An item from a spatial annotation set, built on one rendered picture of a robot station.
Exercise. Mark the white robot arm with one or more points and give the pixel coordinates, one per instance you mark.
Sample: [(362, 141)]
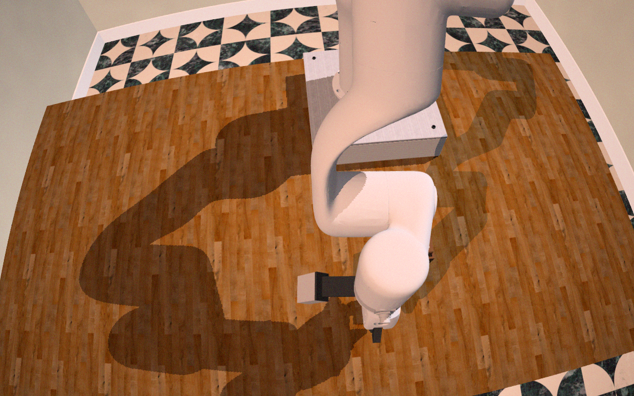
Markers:
[(396, 49)]

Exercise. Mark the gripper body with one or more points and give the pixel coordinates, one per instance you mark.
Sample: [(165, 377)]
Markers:
[(371, 320)]

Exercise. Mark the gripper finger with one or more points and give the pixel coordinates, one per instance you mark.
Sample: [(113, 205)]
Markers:
[(376, 334)]

